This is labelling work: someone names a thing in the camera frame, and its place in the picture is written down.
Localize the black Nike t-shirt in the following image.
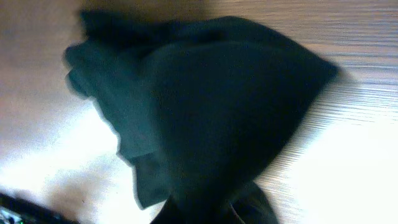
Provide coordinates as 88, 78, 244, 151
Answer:
64, 11, 338, 223

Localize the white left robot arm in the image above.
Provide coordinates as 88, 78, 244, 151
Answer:
1, 193, 80, 224

